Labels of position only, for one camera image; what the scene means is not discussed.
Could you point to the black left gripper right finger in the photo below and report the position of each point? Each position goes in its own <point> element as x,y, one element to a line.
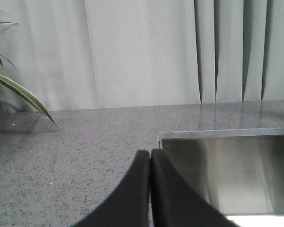
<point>174,203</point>

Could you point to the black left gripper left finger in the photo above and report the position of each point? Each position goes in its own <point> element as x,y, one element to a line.
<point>128,204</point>

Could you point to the stainless steel sink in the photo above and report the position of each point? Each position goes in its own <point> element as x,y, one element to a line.
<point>239,172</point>

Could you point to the striped green potted plant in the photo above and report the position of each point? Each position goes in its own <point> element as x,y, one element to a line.
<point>17,88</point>

